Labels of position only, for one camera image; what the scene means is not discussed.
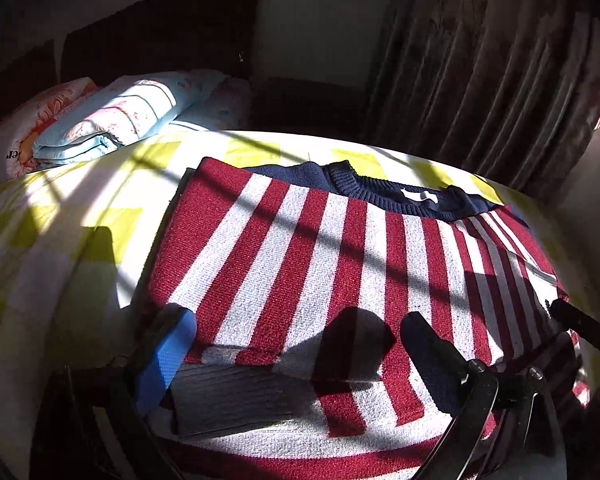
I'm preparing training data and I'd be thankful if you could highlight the pale pink pillow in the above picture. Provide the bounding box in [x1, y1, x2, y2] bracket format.
[172, 78, 254, 134]

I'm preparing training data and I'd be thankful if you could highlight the brown patterned curtain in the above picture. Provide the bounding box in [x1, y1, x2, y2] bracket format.
[362, 0, 600, 203]

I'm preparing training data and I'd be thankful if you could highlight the orange floral pillow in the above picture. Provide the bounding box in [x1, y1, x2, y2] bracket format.
[0, 77, 101, 184]

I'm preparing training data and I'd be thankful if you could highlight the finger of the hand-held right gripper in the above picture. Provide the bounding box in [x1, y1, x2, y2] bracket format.
[550, 299, 600, 361]

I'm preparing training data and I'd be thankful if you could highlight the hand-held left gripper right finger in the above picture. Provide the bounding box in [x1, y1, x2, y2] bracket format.
[401, 311, 567, 480]

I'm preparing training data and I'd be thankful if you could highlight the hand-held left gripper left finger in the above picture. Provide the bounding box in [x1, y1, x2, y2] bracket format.
[30, 304, 197, 480]

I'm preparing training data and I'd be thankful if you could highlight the red white striped sweater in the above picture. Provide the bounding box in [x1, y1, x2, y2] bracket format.
[147, 157, 592, 480]

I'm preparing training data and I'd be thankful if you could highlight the dark wooden headboard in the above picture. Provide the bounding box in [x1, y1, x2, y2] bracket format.
[0, 0, 262, 128]

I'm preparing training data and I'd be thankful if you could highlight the yellow white checked bed sheet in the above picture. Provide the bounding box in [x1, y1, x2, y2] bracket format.
[0, 130, 598, 480]

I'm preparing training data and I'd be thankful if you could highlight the folded light blue quilt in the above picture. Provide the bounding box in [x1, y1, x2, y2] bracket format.
[32, 71, 231, 169]

